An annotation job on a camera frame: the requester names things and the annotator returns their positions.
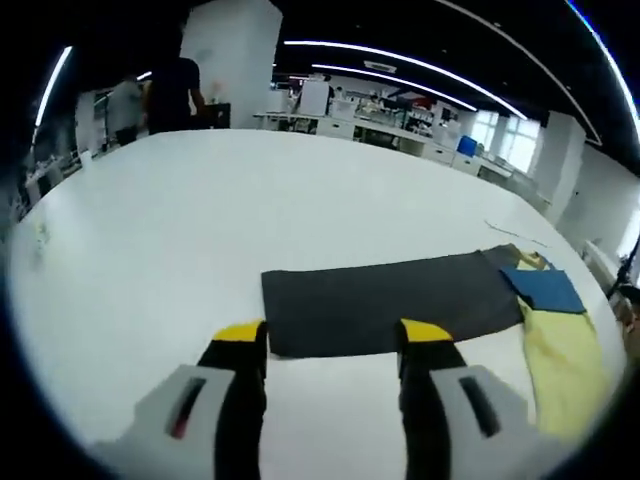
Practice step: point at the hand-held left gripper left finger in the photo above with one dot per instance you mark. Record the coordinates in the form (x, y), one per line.
(195, 415)

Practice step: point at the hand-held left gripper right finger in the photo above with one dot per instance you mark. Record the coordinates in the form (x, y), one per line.
(450, 415)

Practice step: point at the yellow garment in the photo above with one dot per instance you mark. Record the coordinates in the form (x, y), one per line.
(565, 370)

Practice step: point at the dark grey garment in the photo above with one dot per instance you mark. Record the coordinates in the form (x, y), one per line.
(360, 300)

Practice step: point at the blue garment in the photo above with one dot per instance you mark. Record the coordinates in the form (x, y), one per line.
(545, 290)

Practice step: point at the black stand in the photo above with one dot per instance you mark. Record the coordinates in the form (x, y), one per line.
(625, 275)

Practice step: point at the blue box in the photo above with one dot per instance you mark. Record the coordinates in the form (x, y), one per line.
(467, 146)

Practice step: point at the white square pillar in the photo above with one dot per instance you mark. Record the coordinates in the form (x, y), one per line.
(557, 165)
(235, 65)

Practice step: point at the small white box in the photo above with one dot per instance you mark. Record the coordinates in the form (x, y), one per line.
(86, 160)

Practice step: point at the bright window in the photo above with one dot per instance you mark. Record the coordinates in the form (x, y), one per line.
(507, 140)

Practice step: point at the cluttered white workbench row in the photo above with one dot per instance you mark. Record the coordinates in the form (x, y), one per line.
(400, 125)

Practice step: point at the black box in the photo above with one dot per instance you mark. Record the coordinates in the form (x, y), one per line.
(215, 116)

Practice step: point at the white board panel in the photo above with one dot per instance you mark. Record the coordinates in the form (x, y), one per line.
(315, 99)

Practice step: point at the ceiling air vent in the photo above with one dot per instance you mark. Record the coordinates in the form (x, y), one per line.
(380, 64)

